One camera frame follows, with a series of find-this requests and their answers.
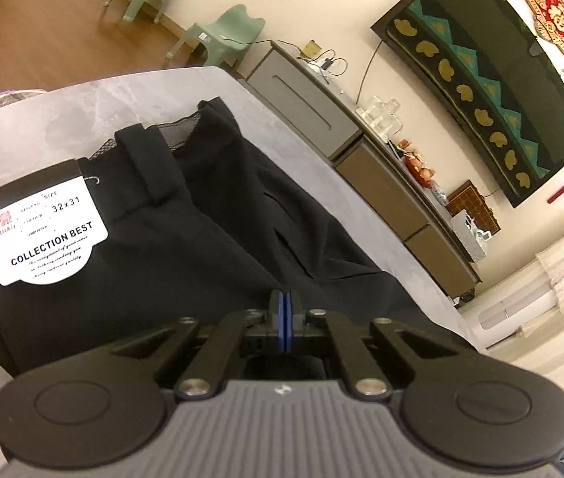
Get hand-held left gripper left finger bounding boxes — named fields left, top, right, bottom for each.
left=112, top=290, right=285, bottom=402

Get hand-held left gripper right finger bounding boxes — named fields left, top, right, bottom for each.
left=284, top=290, right=462, bottom=400

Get black pants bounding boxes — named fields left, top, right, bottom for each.
left=0, top=100, right=477, bottom=379

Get grey desk organizer box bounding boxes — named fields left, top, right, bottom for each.
left=451, top=209, right=489, bottom=262

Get red plate of fruit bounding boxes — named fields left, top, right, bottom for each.
left=404, top=152, right=437, bottom=187

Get brown wooden grid board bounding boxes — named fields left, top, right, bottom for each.
left=445, top=179, right=503, bottom=235

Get long grey brown sideboard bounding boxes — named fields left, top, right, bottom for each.
left=244, top=40, right=484, bottom=307

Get white standing air conditioner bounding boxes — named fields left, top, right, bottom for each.
left=458, top=279, right=562, bottom=352

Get tray of clear glass cups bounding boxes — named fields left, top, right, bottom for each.
left=356, top=96, right=405, bottom=143

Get white paper hang tag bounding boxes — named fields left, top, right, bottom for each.
left=0, top=158, right=108, bottom=287

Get purple mesh bag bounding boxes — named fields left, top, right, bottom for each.
left=0, top=88, right=48, bottom=116

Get white charger with cables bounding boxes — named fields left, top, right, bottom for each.
left=307, top=49, right=350, bottom=80

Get dark wall cable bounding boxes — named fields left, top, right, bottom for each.
left=356, top=40, right=385, bottom=103

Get round red gold wall ornament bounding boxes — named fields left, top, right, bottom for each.
left=516, top=0, right=564, bottom=63

